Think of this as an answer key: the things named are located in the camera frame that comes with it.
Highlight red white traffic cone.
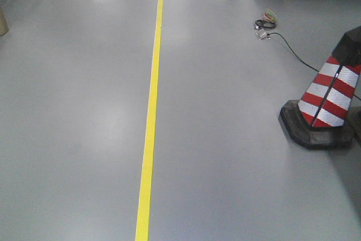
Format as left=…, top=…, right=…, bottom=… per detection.
left=280, top=27, right=360, bottom=150

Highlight coiled cables on floor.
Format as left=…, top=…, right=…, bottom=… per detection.
left=252, top=8, right=279, bottom=41

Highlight black floor cable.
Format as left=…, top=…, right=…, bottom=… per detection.
left=267, top=32, right=321, bottom=72

